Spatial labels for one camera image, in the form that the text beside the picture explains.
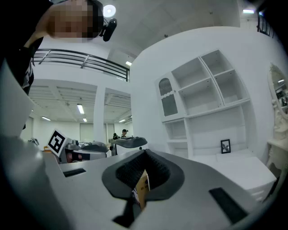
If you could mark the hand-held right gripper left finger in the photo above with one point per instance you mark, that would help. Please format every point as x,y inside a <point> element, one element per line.
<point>90,191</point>

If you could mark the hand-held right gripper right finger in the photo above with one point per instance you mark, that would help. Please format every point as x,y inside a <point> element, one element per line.
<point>191,202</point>

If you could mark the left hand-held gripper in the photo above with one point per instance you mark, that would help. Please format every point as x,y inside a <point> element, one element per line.
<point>56,142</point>

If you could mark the person's left hand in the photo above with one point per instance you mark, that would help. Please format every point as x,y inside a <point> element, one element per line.
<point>76,157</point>

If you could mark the white black-trimmed machine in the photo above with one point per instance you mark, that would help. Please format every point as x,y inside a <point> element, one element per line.
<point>96,146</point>
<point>130,141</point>

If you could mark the ceiling tube light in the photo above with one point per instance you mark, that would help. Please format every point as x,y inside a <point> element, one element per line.
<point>84,120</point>
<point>128,63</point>
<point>80,109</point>
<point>122,120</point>
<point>46,118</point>
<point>248,11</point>

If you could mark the white desk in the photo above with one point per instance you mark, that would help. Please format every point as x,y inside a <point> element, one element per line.
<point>236,170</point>

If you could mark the white shelf unit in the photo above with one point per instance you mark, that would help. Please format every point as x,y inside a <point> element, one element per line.
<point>182,107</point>

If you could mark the black metal railing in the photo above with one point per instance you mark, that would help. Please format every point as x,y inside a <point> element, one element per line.
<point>259,22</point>
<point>84,61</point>

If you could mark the white ornate vanity table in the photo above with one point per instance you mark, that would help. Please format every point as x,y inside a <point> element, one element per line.
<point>277,157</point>

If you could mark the person's head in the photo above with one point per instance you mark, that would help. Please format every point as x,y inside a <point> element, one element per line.
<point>67,20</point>

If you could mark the white ornate oval mirror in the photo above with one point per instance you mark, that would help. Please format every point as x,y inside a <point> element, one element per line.
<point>280,87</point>

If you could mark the round ceiling lamp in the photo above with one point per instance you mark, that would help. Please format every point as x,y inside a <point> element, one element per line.
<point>109,10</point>

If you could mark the black picture frame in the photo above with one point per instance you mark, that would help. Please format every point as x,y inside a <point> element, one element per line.
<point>225,146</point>

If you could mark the black head-worn camera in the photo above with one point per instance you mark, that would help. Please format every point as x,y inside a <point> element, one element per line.
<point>110,29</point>

